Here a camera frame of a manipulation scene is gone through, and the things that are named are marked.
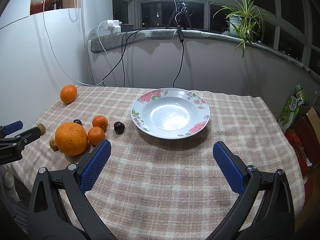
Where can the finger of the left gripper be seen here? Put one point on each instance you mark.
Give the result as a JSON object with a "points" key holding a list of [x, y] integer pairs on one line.
{"points": [[11, 148], [10, 128]]}

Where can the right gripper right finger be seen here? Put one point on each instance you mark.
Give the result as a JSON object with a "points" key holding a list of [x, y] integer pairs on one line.
{"points": [[264, 207]]}

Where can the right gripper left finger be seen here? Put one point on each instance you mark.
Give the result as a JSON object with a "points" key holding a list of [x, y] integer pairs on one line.
{"points": [[58, 207]]}

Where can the large orange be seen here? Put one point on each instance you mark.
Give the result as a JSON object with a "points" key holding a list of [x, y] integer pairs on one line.
{"points": [[71, 138]]}

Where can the medium orange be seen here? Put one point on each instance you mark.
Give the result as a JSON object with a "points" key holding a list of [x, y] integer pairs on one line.
{"points": [[68, 94]]}

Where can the green kiwi left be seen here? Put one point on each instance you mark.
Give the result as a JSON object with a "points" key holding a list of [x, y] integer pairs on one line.
{"points": [[42, 128]]}

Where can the brown kiwi front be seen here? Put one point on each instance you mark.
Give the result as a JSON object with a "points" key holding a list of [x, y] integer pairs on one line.
{"points": [[53, 145]]}

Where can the dark plum left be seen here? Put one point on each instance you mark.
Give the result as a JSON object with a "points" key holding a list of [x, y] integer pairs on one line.
{"points": [[77, 121]]}

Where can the dark plum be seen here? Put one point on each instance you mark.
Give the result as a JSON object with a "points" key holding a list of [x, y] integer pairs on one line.
{"points": [[77, 121], [119, 127]]}

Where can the small tangerine front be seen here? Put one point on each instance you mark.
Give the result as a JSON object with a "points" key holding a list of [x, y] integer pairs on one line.
{"points": [[95, 135]]}

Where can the small tangerine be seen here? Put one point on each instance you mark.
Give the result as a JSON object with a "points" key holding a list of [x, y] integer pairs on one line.
{"points": [[95, 135], [100, 121]]}

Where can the red cardboard box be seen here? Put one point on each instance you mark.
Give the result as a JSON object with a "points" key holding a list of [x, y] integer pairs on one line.
{"points": [[303, 136]]}

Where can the small tangerine back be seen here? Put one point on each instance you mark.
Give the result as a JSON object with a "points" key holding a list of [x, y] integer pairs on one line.
{"points": [[100, 121]]}

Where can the dark plum right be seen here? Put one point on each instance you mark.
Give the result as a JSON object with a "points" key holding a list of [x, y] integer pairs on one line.
{"points": [[119, 127]]}

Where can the pink checked tablecloth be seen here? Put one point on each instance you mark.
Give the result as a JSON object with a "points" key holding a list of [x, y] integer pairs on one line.
{"points": [[166, 189]]}

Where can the green snack bag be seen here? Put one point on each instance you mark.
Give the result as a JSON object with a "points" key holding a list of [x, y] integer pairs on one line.
{"points": [[295, 102]]}

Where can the floral white plate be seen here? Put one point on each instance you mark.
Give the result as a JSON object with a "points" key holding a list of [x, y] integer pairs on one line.
{"points": [[170, 113]]}

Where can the white power strip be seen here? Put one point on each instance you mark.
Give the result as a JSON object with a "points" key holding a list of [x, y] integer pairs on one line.
{"points": [[114, 26]]}

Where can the black power adapter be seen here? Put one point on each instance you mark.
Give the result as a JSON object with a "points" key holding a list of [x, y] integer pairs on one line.
{"points": [[125, 27]]}

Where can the potted spider plant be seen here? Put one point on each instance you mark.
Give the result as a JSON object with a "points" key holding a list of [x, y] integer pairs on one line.
{"points": [[247, 20]]}

